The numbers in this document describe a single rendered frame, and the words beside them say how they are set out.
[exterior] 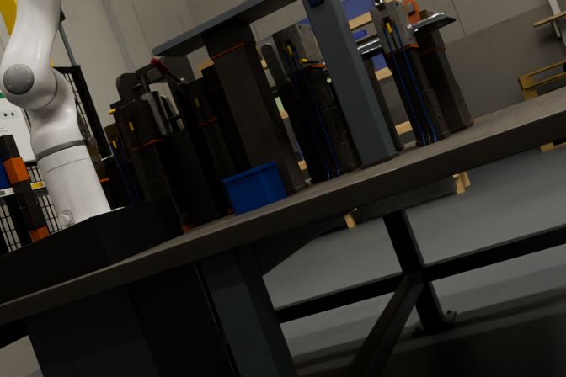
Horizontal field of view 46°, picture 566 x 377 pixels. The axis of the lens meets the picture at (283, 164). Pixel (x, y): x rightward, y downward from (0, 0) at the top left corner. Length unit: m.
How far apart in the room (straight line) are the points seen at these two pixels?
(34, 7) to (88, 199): 0.47
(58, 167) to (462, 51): 7.61
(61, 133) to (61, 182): 0.12
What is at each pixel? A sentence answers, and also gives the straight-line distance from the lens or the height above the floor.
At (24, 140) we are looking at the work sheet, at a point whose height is 1.24.
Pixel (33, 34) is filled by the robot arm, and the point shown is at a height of 1.27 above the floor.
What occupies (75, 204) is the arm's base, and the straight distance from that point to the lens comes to 1.65.
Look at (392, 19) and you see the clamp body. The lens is 1.70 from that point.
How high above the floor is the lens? 0.75
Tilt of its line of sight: 1 degrees up
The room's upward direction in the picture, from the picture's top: 20 degrees counter-clockwise
